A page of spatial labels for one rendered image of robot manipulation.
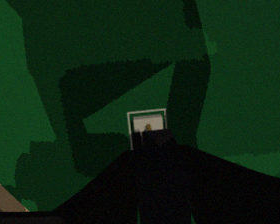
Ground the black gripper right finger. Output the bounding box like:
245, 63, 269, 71
179, 144, 280, 224

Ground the black cable with plug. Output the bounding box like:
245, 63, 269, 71
132, 128, 192, 224

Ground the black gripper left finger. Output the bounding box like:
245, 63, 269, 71
0, 151, 139, 224

